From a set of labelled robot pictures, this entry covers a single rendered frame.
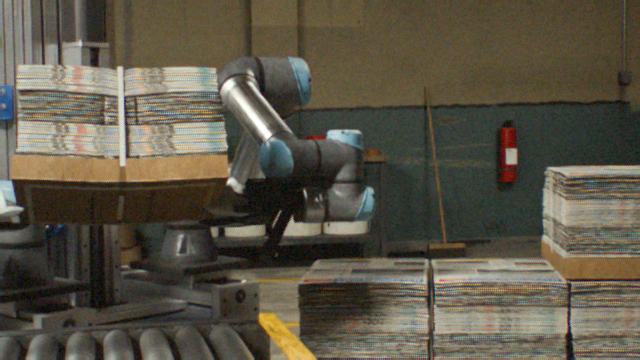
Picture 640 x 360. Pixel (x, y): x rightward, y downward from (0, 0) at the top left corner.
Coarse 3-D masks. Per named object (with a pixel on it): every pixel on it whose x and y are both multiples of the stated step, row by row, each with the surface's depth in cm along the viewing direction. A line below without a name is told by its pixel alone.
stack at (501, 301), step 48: (336, 288) 226; (384, 288) 225; (480, 288) 223; (528, 288) 222; (576, 288) 222; (624, 288) 220; (336, 336) 227; (384, 336) 226; (480, 336) 224; (528, 336) 223; (576, 336) 222; (624, 336) 221
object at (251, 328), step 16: (208, 320) 198; (224, 320) 198; (240, 320) 198; (256, 320) 197; (0, 336) 187; (16, 336) 187; (32, 336) 188; (64, 336) 189; (96, 336) 190; (208, 336) 194; (240, 336) 196; (256, 336) 196; (64, 352) 189; (96, 352) 190; (176, 352) 193; (256, 352) 197
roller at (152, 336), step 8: (152, 328) 191; (144, 336) 188; (152, 336) 184; (160, 336) 185; (144, 344) 182; (152, 344) 178; (160, 344) 177; (168, 344) 184; (144, 352) 177; (152, 352) 172; (160, 352) 171; (168, 352) 173
